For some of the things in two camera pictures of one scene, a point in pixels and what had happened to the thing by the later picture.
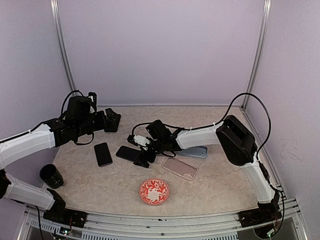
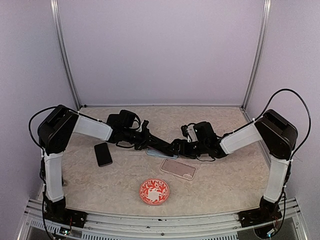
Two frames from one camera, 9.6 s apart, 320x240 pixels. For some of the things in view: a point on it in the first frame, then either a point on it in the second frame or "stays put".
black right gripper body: [151, 158] → [191, 152]
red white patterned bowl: [154, 191] stays put
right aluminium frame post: [266, 14] stays put
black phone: [103, 154] stays put
